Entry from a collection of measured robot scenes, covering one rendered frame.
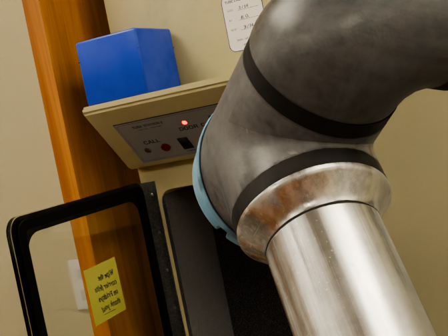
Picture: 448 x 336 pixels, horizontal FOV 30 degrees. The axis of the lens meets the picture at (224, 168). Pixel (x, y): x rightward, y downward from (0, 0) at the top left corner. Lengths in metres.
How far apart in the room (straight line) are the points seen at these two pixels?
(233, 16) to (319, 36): 0.65
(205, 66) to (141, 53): 0.11
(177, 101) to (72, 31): 0.26
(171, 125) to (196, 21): 0.16
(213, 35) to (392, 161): 0.51
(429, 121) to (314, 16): 1.02
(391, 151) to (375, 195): 0.99
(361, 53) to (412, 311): 0.16
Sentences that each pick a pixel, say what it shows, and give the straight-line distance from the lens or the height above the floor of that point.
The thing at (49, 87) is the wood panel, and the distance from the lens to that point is 1.24.
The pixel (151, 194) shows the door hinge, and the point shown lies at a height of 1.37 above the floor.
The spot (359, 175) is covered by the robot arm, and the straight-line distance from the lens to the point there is 0.57.
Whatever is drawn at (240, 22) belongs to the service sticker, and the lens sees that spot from 1.18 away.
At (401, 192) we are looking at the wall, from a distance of 1.58.
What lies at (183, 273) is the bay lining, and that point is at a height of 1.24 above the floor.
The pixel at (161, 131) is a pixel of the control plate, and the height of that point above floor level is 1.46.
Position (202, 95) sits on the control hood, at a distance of 1.09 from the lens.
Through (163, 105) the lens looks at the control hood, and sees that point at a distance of 1.12.
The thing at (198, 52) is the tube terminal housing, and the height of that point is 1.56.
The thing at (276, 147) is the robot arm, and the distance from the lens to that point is 0.57.
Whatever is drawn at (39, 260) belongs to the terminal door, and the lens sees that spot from 1.05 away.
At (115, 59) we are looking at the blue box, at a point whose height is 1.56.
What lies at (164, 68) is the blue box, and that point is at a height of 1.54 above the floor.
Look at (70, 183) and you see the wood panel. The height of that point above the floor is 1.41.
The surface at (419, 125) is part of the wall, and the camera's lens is 1.55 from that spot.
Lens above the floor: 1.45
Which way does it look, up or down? 3 degrees down
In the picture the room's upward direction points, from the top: 11 degrees counter-clockwise
